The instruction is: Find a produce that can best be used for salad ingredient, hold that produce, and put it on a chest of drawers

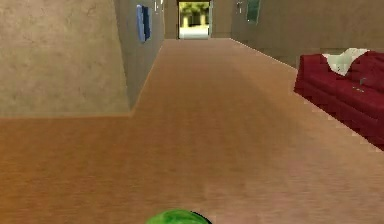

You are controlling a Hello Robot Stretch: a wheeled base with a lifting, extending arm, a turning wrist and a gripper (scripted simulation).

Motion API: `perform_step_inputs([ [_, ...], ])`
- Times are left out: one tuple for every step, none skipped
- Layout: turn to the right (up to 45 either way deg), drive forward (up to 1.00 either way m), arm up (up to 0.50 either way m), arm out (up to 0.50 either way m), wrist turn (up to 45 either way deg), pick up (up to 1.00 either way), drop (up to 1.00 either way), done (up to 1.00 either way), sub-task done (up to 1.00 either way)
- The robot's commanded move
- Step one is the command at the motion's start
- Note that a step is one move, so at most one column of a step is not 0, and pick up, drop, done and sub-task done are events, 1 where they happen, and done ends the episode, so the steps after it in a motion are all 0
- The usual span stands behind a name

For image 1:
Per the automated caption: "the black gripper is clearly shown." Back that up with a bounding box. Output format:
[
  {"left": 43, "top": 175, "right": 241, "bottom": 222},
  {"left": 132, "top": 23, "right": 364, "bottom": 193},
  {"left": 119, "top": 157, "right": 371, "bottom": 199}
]
[{"left": 192, "top": 211, "right": 214, "bottom": 224}]

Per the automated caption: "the green lettuce head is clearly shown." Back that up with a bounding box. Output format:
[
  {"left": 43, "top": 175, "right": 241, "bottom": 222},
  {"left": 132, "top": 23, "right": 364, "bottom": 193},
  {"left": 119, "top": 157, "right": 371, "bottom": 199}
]
[{"left": 145, "top": 208, "right": 211, "bottom": 224}]

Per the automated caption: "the red sofa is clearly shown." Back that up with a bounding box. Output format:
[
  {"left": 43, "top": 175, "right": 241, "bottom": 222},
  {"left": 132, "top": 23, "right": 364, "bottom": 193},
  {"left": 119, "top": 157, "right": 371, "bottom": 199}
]
[{"left": 293, "top": 50, "right": 384, "bottom": 152}]

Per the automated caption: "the bright window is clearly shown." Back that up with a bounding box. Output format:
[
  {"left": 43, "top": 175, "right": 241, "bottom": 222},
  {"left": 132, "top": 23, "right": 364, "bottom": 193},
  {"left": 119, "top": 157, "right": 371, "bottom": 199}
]
[{"left": 178, "top": 0, "right": 211, "bottom": 40}]

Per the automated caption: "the blue framed picture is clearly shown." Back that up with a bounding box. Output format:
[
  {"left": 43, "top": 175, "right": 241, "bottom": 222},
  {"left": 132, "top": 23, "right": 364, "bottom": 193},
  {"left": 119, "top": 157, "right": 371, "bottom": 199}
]
[{"left": 135, "top": 4, "right": 153, "bottom": 44}]

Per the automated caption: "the white cloth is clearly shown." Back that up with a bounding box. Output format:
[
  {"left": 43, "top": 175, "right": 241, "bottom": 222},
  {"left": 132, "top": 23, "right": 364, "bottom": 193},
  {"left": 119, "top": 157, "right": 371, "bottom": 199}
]
[{"left": 321, "top": 47, "right": 370, "bottom": 77}]

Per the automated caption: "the green framed picture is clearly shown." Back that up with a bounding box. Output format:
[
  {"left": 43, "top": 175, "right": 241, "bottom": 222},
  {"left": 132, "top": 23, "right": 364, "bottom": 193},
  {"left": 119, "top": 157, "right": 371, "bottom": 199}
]
[{"left": 246, "top": 0, "right": 261, "bottom": 24}]

